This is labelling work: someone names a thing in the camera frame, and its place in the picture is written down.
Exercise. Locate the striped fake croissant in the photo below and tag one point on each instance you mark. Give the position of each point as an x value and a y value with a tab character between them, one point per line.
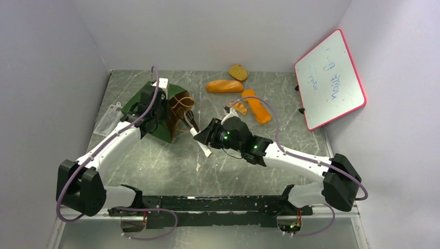
238	107

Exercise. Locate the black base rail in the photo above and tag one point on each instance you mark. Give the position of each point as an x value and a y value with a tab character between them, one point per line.
186	211

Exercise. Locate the metal tongs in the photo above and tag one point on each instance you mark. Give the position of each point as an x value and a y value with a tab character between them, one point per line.
194	130

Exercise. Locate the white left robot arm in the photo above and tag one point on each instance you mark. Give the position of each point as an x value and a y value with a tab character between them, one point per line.
79	183

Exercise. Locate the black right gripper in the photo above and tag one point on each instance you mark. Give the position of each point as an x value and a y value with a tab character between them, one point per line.
207	132

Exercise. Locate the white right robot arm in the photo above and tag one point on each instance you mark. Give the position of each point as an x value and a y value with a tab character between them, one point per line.
334	180

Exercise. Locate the red framed whiteboard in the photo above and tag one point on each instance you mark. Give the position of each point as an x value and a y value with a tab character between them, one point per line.
328	82

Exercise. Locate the brown fake bread loaf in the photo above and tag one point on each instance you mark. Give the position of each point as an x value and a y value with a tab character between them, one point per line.
224	86

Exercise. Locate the green paper bag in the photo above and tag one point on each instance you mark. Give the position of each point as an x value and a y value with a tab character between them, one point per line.
161	121

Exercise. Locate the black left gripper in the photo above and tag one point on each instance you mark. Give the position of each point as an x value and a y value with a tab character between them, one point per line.
164	101

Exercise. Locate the aluminium frame rail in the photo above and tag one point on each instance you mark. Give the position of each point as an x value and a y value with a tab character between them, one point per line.
323	229

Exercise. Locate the clear packaged tool card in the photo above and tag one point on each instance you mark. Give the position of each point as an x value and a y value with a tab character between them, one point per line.
109	120

